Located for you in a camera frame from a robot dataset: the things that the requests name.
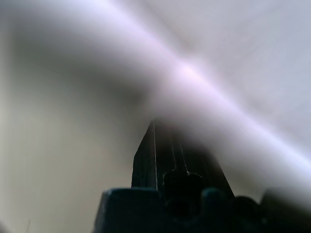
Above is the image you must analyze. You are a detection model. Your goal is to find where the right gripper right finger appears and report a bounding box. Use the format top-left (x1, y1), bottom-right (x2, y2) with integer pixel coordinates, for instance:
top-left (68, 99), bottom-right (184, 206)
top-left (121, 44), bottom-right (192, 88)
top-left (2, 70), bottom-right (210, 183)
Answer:
top-left (154, 123), bottom-right (234, 198)

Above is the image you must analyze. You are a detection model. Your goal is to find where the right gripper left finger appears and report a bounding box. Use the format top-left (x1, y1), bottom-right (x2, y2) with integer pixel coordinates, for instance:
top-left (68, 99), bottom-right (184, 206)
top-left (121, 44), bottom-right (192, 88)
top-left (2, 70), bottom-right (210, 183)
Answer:
top-left (131, 122), bottom-right (158, 191)

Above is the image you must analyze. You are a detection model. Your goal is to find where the blue white box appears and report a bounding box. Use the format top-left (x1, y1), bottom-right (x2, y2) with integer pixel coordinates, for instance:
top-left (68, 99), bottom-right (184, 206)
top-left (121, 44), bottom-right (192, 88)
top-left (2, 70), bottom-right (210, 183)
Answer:
top-left (0, 0), bottom-right (311, 233)

